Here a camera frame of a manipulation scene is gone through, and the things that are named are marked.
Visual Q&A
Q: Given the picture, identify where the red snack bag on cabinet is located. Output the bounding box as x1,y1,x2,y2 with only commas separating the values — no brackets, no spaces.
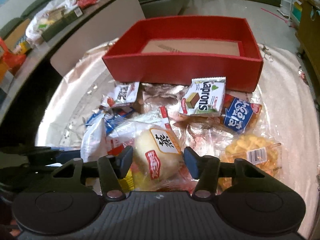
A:
77,0,100,9

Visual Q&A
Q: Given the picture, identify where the blue white snack packet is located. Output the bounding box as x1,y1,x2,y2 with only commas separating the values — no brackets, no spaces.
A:
220,94,263,134

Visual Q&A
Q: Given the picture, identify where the dark green box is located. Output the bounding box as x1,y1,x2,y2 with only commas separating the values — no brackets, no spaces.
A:
41,7,83,42

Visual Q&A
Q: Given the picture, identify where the Kaprons wafer packet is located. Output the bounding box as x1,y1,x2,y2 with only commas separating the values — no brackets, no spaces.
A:
179,77,226,116

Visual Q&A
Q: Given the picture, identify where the yellow crackers clear pack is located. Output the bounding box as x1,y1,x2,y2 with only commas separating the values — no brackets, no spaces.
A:
220,134,283,190

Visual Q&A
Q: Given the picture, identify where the red cardboard box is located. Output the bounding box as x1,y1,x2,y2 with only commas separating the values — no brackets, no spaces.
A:
103,15,263,92

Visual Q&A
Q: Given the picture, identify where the bread bun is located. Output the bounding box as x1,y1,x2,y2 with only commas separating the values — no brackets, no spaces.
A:
132,126,183,191

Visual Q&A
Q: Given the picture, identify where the wooden side cabinet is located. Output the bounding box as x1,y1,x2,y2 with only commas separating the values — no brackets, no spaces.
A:
296,0,319,101

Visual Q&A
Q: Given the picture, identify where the blue white candy packet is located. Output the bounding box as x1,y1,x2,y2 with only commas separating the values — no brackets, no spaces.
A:
85,107,135,134

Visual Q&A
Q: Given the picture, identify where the white plastic bag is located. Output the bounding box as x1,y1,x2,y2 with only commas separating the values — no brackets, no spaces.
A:
25,0,77,46

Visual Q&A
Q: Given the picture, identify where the grey long cabinet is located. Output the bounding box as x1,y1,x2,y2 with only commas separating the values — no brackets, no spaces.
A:
1,0,144,119

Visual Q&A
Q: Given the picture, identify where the long white red snack packet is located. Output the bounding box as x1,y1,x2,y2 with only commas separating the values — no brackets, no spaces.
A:
106,106,171,155

